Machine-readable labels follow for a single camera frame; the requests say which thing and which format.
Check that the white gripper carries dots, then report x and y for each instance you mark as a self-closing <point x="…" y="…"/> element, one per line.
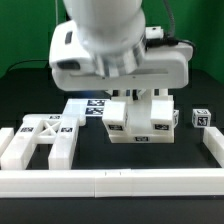
<point x="160" y="67"/>

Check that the white chair seat plate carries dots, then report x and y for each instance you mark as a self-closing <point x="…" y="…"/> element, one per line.
<point x="139" y="128"/>

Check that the white chair back frame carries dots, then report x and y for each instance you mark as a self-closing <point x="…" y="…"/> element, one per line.
<point x="59" y="131"/>

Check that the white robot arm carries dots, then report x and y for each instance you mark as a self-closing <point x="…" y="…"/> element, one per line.
<point x="106" y="45"/>

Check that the white tagged chair nut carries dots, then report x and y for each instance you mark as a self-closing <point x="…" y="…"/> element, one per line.
<point x="175" y="117"/>

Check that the white marker base sheet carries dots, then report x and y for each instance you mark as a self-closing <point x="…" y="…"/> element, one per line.
<point x="87" y="107"/>

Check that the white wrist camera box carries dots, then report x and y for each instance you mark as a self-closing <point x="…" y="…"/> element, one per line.
<point x="67" y="54"/>

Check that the white U-shaped fence frame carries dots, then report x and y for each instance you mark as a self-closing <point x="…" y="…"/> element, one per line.
<point x="111" y="183"/>

